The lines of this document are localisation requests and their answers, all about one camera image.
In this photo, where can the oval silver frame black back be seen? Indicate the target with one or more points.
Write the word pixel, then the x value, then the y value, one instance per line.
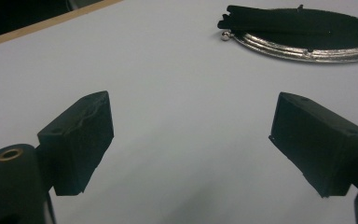
pixel 292 28

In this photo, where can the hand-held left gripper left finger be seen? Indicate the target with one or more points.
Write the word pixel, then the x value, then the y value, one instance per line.
pixel 77 143

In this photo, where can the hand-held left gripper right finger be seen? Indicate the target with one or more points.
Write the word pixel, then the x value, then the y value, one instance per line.
pixel 313 140

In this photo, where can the white table board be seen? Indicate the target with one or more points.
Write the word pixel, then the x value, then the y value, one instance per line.
pixel 183 109

